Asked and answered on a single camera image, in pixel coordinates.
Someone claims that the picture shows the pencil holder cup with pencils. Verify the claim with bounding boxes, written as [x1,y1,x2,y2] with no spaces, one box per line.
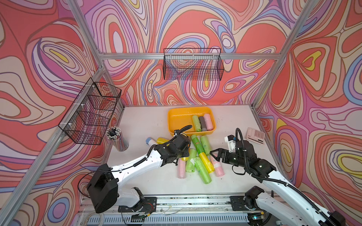
[106,127,129,152]

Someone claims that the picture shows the white blue-capped roll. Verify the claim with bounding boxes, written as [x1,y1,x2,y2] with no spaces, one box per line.
[146,137,157,147]

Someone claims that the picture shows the yellow roll upper left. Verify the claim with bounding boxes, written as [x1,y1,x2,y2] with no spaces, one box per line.
[156,137,169,144]

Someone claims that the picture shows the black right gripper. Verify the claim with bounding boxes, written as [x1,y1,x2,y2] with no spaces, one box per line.
[210,148,248,168]

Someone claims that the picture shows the light green roll upper right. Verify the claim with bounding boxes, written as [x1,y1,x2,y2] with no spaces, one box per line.
[200,135,212,155]

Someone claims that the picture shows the light green trash bag roll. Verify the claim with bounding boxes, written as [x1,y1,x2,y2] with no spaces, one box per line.
[192,115,202,132]

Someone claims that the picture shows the large green trash bag roll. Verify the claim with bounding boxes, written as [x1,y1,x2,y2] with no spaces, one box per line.
[193,156,212,184]

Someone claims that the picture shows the black wire basket on back wall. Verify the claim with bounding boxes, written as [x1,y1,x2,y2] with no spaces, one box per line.
[163,47,224,81]

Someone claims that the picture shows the dark grey trash bag roll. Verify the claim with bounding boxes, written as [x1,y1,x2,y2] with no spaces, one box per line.
[199,116,207,131]

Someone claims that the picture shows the yellow plastic storage box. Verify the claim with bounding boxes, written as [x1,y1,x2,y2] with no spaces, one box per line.
[167,106,216,136]

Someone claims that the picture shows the pink labelled trash bag roll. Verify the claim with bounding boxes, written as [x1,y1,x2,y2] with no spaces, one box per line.
[210,156,225,177]

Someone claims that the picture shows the black wire basket on wall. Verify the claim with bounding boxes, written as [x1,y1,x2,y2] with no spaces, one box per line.
[163,47,224,81]
[58,78,122,145]

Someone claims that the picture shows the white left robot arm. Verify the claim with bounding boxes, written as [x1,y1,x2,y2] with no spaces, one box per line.
[87,134,191,213]

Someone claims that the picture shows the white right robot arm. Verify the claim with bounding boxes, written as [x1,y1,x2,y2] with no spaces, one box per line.
[210,138,346,226]

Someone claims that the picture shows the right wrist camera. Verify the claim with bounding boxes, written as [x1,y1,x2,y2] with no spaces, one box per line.
[224,135,236,153]

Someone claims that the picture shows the metal base rail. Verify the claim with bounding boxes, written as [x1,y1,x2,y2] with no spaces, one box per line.
[76,192,289,226]

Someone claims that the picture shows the pink calculator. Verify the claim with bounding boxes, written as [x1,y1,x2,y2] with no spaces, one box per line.
[247,127,265,145]

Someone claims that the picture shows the black wire basket on left wall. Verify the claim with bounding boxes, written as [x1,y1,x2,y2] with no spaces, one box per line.
[58,78,122,145]

